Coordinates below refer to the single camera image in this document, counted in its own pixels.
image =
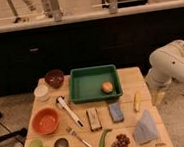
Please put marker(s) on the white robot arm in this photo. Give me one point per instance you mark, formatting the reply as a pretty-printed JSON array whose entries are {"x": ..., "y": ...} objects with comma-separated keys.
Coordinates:
[{"x": 167, "y": 63}]

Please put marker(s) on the bunch of red grapes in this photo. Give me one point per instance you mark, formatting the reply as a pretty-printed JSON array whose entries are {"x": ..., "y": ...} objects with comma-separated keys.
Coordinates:
[{"x": 121, "y": 141}]

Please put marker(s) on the black tripod stand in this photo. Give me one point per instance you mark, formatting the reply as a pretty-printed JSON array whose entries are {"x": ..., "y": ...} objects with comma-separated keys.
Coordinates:
[{"x": 11, "y": 134}]

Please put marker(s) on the yellow-orange apple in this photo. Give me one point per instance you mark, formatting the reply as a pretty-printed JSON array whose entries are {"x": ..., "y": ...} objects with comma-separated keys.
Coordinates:
[{"x": 107, "y": 87}]

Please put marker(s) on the green plastic tray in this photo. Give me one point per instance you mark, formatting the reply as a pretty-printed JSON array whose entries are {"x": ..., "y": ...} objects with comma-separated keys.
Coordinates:
[{"x": 86, "y": 84}]

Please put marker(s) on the small metal cup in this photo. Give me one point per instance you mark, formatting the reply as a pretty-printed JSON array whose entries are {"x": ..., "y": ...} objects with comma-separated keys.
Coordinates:
[{"x": 61, "y": 146}]

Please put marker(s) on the wooden table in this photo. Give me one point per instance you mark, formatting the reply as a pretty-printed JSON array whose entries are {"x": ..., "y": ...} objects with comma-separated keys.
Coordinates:
[{"x": 131, "y": 82}]

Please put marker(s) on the white small bowl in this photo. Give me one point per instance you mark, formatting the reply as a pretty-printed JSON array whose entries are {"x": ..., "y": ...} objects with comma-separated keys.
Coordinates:
[{"x": 42, "y": 93}]

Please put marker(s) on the white handled kitchen tool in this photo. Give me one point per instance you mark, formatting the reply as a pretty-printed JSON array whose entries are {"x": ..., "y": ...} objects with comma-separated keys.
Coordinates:
[{"x": 61, "y": 102}]

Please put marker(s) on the folded blue-grey cloth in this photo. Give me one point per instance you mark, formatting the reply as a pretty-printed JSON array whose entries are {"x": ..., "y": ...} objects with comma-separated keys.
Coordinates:
[{"x": 145, "y": 130}]

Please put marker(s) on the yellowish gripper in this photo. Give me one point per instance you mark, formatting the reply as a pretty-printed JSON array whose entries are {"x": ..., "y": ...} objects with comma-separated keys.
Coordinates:
[{"x": 157, "y": 97}]

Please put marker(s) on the green cucumber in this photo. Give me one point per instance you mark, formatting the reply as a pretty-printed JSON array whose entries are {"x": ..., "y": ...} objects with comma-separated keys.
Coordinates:
[{"x": 102, "y": 138}]

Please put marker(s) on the brown rectangular block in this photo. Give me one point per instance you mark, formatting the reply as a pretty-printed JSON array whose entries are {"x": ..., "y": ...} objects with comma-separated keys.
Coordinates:
[{"x": 93, "y": 119}]

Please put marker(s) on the dark red bowl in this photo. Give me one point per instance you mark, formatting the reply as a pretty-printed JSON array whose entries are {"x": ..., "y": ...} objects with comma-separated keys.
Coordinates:
[{"x": 54, "y": 78}]

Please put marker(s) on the orange bowl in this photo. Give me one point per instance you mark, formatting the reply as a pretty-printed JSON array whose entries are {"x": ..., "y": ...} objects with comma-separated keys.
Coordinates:
[{"x": 45, "y": 121}]

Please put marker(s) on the blue sponge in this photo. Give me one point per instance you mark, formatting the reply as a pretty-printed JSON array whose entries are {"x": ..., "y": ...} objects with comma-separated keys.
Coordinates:
[{"x": 116, "y": 113}]

